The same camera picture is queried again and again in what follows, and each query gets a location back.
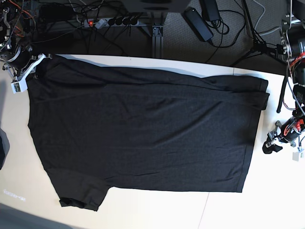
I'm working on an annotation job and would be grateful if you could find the grey power strip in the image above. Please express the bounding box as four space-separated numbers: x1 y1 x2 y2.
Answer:
83 16 140 29

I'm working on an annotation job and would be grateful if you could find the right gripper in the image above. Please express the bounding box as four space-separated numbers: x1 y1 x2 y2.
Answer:
0 46 45 80

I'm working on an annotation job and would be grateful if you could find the dark object at left edge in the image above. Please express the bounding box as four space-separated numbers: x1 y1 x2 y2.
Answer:
0 129 10 169

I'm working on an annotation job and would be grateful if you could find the black power adapter brick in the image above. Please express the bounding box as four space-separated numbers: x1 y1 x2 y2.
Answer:
183 7 214 42

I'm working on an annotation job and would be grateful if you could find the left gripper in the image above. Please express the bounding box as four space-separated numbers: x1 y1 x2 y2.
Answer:
262 116 305 154

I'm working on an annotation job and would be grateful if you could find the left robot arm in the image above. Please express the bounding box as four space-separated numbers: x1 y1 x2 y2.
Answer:
262 14 305 161

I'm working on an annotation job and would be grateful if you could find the black T-shirt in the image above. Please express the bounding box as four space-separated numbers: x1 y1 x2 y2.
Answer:
27 56 269 211

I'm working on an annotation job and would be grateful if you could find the white cable on floor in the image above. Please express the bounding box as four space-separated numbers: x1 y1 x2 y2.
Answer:
250 0 286 36

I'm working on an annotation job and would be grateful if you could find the aluminium frame post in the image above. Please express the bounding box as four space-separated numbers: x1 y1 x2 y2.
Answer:
150 12 167 59

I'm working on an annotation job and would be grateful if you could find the black tripod stand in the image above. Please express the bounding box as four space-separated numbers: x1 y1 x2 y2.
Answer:
231 0 285 67

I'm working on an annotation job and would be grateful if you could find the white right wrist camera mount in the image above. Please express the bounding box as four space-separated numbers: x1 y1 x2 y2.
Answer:
11 53 52 94

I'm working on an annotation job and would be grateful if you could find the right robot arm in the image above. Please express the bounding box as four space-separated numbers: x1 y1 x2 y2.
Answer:
0 0 40 81

